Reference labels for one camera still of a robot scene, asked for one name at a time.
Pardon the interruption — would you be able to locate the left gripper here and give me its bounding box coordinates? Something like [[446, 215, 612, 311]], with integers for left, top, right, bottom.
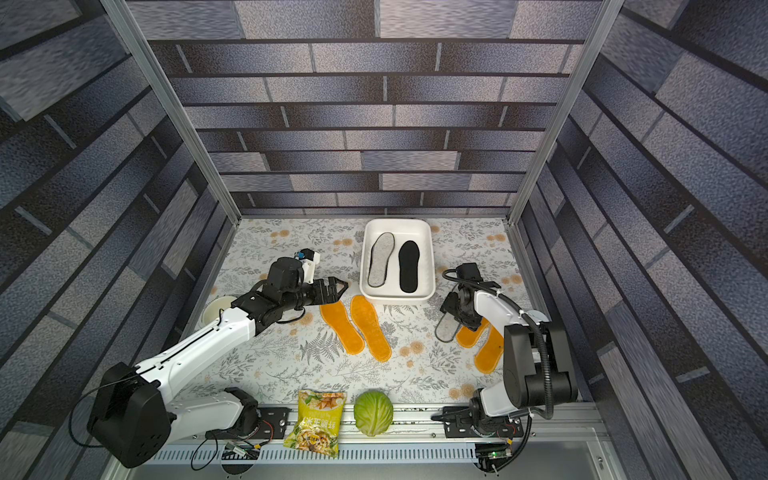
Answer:
[[282, 276, 351, 313]]

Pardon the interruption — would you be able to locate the orange insole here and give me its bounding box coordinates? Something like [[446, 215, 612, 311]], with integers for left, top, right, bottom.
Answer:
[[320, 301, 365, 355], [455, 318, 489, 349], [474, 327, 504, 375], [350, 295, 392, 363]]

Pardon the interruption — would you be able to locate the grey felt insole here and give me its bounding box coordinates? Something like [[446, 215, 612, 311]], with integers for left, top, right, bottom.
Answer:
[[367, 232, 395, 288], [434, 313, 462, 344]]

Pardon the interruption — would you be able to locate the black insole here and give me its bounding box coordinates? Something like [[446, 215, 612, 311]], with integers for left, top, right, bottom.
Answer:
[[398, 240, 420, 294]]

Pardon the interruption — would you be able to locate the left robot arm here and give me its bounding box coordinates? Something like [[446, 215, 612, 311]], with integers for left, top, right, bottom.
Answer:
[[86, 249, 349, 468]]

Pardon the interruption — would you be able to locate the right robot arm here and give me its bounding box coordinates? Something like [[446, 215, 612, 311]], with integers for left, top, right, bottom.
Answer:
[[441, 263, 578, 435]]

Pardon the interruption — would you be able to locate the white plastic storage box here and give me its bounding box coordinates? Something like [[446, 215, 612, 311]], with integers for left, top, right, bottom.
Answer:
[[359, 218, 436, 305]]

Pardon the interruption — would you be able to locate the floral table cloth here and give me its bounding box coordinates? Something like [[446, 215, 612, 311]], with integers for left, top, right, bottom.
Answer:
[[183, 218, 531, 405]]

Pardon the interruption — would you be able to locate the pink can white lid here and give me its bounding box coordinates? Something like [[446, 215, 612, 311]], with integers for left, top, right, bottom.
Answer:
[[526, 309, 550, 325]]

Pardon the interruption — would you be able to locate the white bowl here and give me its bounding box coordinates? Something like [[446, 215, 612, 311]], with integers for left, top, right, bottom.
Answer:
[[200, 296, 236, 326]]

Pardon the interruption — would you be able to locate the green yellow snack bag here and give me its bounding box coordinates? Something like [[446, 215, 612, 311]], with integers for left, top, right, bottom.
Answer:
[[283, 389, 347, 458]]

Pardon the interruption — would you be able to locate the green cabbage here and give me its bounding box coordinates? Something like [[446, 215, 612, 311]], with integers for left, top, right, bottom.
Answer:
[[353, 391, 394, 437]]

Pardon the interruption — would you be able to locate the black corrugated cable conduit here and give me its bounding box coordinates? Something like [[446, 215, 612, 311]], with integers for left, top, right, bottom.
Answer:
[[441, 268, 556, 421]]

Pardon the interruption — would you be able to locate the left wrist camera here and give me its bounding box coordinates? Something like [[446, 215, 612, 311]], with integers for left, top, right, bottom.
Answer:
[[295, 248, 320, 284]]

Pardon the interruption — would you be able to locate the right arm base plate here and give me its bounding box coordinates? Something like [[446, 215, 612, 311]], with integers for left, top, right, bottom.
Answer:
[[431, 406, 524, 439]]

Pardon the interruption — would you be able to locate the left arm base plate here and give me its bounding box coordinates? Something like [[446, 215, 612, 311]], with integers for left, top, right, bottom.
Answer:
[[205, 406, 291, 442]]

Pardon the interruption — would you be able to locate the aluminium front rail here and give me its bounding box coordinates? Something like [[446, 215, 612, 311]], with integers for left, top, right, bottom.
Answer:
[[102, 403, 626, 479]]

